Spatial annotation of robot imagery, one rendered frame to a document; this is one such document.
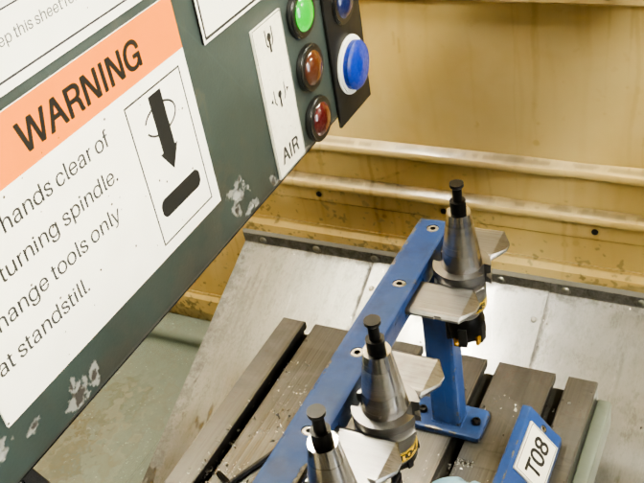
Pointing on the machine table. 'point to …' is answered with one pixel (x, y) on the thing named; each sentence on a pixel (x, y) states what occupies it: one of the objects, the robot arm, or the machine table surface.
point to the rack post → (448, 391)
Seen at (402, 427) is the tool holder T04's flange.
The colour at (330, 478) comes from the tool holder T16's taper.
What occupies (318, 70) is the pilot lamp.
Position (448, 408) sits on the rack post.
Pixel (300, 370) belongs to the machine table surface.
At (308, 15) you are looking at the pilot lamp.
